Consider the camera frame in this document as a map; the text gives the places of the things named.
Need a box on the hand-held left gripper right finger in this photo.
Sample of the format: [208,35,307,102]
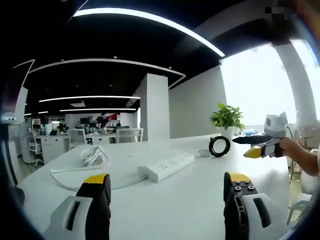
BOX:
[222,171,274,240]

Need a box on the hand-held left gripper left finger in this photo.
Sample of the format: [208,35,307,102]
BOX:
[49,173,112,240]

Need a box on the white power strip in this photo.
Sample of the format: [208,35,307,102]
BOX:
[136,152,196,183]

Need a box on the white desk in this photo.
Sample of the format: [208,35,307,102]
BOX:
[16,133,305,240]

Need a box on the long ceiling light strip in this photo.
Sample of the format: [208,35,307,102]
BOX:
[71,7,226,58]
[38,95,141,103]

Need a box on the person's right hand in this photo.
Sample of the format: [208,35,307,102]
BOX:
[278,137,298,157]

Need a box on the green potted plant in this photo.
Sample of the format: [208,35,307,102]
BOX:
[209,102,246,141]

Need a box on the white mesh office chair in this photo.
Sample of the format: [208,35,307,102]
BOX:
[68,128,87,151]
[25,130,45,169]
[116,127,144,144]

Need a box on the white device on pole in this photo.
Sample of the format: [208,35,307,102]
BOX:
[0,112,19,126]

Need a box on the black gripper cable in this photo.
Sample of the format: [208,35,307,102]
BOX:
[285,124,296,186]

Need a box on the coiled black cable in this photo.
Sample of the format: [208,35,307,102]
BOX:
[208,135,232,159]

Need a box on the white power strip cable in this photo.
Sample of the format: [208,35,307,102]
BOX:
[49,167,141,192]

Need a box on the white chair frame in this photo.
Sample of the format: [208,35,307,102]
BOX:
[286,192,314,227]

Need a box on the coiled white cable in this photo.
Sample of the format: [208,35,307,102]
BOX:
[79,144,111,168]

